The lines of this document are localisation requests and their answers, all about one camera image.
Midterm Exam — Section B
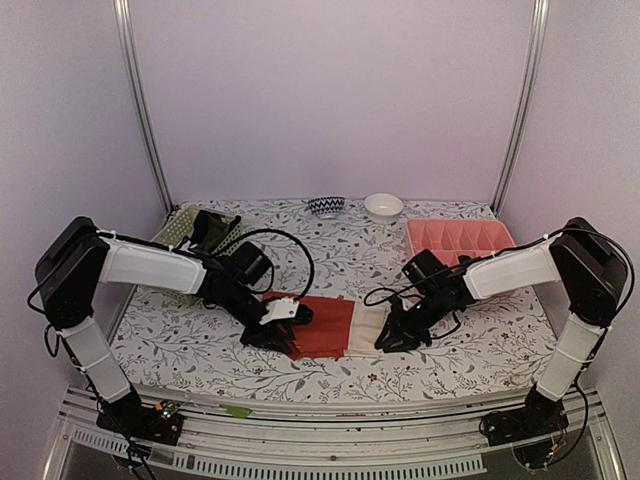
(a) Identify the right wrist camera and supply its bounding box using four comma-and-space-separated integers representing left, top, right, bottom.
387, 295, 405, 316

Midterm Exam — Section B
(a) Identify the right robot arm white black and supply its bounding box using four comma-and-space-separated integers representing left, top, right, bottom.
375, 217, 637, 436

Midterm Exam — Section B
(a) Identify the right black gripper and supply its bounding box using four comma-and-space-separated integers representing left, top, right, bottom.
375, 289, 448, 353

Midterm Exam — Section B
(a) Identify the pink divided organizer tray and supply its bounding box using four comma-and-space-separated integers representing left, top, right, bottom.
402, 219, 515, 296

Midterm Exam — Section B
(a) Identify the aluminium frame post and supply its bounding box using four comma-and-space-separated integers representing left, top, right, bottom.
490, 0, 550, 217
113, 0, 174, 213

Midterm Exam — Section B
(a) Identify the right aluminium frame post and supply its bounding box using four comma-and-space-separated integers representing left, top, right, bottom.
490, 0, 550, 217

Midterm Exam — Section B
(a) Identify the small white bowl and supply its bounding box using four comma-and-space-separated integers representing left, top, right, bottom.
364, 193, 404, 225

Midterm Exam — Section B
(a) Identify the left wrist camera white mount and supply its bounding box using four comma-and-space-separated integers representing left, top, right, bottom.
259, 297, 313, 325

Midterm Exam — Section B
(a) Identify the red cloth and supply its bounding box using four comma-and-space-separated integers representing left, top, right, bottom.
287, 296, 389, 360

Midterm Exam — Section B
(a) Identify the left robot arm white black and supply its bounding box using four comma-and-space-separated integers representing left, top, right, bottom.
26, 216, 314, 434

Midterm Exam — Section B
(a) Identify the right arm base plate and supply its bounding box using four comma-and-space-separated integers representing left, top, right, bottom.
478, 407, 569, 446

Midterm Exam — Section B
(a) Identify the beige perforated plastic basket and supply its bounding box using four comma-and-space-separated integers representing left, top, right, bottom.
150, 206, 256, 308

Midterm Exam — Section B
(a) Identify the left aluminium frame post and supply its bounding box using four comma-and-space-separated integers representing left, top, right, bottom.
113, 0, 174, 213

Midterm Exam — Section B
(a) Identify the floral patterned table mat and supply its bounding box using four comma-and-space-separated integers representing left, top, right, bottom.
112, 199, 555, 404

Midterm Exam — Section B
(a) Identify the front aluminium rail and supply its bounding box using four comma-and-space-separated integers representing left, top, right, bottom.
43, 386, 627, 479

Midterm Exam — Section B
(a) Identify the blue white zigzag bowl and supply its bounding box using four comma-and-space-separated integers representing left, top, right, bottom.
306, 196, 346, 218

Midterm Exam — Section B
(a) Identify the green tape piece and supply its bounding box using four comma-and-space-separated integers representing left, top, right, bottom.
222, 404, 252, 419

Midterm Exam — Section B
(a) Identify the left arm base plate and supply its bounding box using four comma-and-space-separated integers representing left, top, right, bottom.
96, 399, 185, 446

